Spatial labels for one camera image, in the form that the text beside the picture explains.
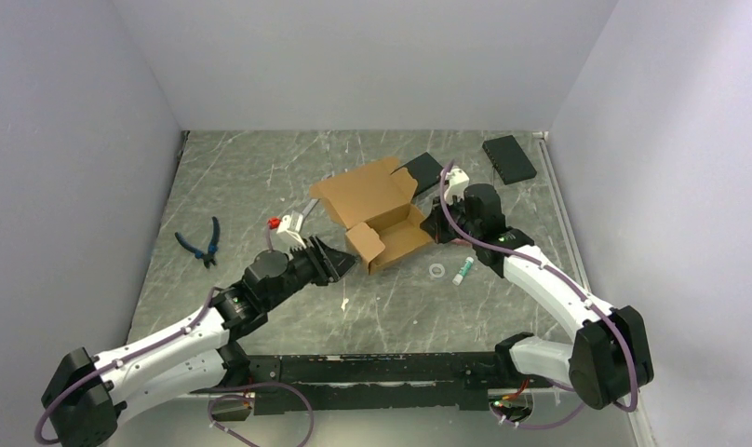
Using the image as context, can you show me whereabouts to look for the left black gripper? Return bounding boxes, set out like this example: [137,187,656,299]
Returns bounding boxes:
[263,234,361,310]

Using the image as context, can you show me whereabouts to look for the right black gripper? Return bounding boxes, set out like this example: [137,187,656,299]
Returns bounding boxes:
[421,192,480,245]

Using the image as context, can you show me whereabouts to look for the brown cardboard box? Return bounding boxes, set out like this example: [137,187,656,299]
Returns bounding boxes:
[309,156,434,275]

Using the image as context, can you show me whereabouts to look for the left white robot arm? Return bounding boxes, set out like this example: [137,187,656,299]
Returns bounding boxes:
[34,237,357,446]

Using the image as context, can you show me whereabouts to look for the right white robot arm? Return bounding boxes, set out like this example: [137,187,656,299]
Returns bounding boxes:
[421,181,654,412]

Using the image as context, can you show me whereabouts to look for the clear tape roll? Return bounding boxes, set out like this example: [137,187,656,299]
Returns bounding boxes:
[428,263,446,278]

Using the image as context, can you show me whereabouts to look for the silver open-end wrench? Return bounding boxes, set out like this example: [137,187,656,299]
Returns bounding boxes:
[301,199,318,218]

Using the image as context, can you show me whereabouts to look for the green white glue stick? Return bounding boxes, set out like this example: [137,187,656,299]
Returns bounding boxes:
[452,257,475,286]

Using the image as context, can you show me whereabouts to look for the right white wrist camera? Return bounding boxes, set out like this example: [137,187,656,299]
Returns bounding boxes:
[443,166,470,205]

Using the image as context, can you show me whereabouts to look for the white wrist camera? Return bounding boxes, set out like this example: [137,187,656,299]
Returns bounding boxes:
[443,166,470,205]
[266,211,306,251]

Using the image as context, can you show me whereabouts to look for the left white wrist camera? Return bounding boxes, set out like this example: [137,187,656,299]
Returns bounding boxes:
[266,211,306,251]

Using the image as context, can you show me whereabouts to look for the black flat network switch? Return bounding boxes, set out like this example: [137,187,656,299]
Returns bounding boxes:
[397,152,443,197]

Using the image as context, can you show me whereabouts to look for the black ported switch box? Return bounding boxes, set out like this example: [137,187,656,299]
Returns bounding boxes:
[481,135,537,185]

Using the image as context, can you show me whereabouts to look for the blue handled pliers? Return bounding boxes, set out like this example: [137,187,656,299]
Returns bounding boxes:
[174,215,222,269]

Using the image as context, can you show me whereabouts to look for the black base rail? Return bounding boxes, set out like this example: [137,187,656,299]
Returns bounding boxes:
[187,351,553,415]

